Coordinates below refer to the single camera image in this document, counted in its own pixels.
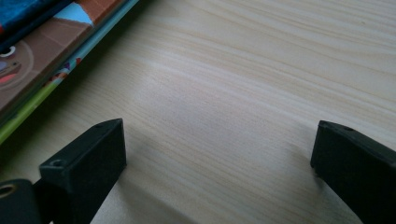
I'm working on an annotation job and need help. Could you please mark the white caterpillar board book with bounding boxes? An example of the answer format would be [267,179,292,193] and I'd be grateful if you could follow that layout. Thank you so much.
[0,0,141,146]

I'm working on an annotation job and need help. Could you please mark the dark blue monster picture book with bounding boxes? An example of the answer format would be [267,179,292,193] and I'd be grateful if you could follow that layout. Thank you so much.
[0,0,74,54]

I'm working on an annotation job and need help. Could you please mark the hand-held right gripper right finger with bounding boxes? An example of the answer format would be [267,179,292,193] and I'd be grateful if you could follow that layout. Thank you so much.
[310,119,396,224]

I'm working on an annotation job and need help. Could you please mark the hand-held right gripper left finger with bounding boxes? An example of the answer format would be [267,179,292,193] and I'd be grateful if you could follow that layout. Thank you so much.
[34,118,128,224]

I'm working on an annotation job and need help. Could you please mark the light blue animal picture book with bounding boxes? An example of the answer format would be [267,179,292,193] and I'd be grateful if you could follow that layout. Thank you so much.
[0,0,127,122]

